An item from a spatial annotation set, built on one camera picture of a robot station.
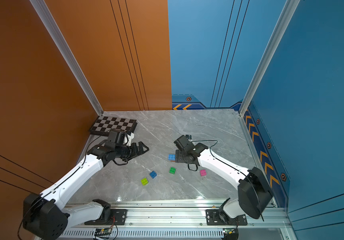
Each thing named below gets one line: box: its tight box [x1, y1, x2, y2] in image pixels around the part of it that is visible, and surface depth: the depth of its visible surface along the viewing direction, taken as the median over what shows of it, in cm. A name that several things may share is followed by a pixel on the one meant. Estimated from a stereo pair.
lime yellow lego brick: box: [140, 177, 149, 186], surface depth 86 cm
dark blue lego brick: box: [149, 170, 157, 179], surface depth 89 cm
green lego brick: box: [169, 167, 177, 175], surface depth 91 cm
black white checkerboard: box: [89, 116, 138, 136], surface depth 111 cm
